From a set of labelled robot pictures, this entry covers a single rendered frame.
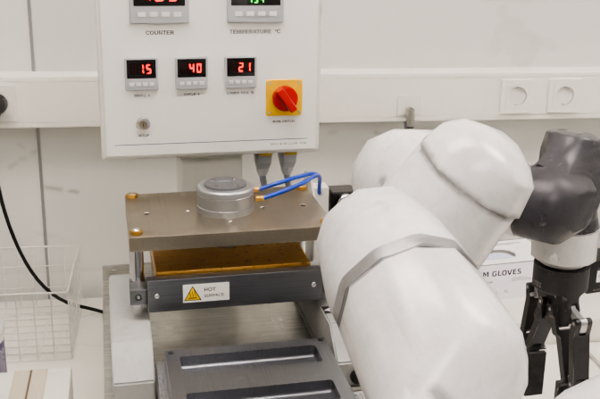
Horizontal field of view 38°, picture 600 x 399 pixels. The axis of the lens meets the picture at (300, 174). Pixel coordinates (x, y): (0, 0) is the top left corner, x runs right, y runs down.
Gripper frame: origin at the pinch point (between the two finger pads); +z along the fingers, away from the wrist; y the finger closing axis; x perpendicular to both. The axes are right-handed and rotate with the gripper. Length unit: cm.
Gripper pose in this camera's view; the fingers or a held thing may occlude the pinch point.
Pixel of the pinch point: (548, 392)
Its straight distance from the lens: 134.9
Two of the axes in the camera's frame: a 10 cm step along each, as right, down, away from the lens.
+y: 2.6, 2.8, -9.3
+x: 9.7, -0.6, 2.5
